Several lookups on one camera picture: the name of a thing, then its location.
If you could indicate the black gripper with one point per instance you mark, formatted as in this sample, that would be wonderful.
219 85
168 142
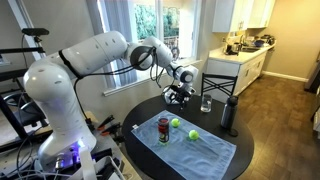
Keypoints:
180 92

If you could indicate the yellow-green tennis ball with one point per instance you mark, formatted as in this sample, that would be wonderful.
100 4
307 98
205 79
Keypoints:
175 122
193 134

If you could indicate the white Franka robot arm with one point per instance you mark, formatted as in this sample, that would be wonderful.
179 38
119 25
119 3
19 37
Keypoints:
50 86

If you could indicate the clear cylindrical ball container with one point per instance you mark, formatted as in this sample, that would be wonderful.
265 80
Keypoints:
163 130

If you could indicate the clear glass mug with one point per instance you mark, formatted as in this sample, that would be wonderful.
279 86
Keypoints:
206 102

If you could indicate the black metal chair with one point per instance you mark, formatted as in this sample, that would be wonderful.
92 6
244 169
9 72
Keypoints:
218 83

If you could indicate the black water bottle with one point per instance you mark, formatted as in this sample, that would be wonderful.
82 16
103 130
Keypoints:
229 113

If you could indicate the blue-grey towel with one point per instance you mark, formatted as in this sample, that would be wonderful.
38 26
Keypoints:
200 156

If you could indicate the white framed window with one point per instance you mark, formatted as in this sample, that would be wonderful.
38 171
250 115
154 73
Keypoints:
156 36

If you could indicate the black orange spring clamp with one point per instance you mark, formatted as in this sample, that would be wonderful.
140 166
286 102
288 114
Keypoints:
111 129
106 121

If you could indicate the white kitchen counter island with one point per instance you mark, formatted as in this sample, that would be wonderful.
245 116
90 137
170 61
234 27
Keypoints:
240 66

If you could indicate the dark countertop appliance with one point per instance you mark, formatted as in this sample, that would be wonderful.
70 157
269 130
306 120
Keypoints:
230 49

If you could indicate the grey sheer curtain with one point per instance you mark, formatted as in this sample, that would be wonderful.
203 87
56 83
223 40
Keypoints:
118 40

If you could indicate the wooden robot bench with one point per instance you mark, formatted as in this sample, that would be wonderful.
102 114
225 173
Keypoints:
89 116

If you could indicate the blue bowl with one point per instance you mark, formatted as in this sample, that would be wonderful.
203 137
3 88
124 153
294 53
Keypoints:
258 42

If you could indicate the dark refrigerator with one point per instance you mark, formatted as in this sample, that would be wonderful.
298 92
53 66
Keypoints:
313 76

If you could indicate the white diagonal beam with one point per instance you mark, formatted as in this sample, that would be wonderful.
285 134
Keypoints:
21 20

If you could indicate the white wall cabinet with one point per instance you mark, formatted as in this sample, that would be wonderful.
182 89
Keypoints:
230 15
261 13

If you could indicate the black camera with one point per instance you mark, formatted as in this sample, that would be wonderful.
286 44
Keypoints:
35 31

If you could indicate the black camera stand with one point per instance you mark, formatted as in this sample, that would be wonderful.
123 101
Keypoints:
20 50

